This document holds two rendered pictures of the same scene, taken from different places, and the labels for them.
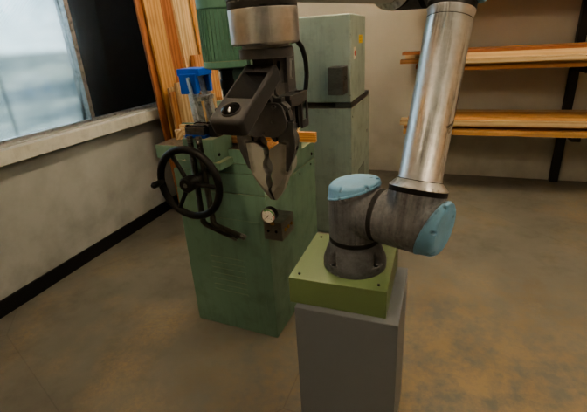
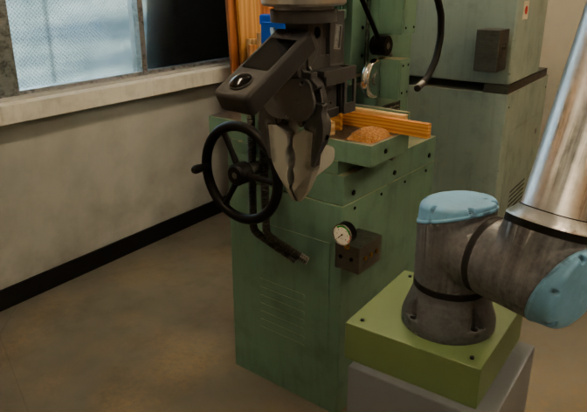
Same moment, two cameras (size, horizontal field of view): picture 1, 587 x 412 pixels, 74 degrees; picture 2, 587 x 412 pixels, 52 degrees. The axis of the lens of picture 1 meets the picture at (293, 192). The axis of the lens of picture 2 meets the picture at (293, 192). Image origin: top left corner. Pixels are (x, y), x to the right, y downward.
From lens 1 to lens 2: 16 cm
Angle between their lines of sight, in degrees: 13
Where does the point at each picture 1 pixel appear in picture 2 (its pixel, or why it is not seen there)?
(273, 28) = not seen: outside the picture
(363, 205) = (463, 236)
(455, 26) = not seen: outside the picture
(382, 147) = not seen: hidden behind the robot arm
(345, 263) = (428, 317)
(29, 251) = (41, 235)
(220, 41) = not seen: outside the picture
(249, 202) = (321, 211)
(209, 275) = (255, 306)
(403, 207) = (517, 247)
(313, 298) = (376, 358)
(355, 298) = (435, 369)
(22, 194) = (44, 159)
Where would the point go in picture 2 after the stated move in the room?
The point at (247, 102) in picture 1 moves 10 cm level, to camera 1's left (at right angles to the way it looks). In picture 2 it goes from (261, 75) to (166, 72)
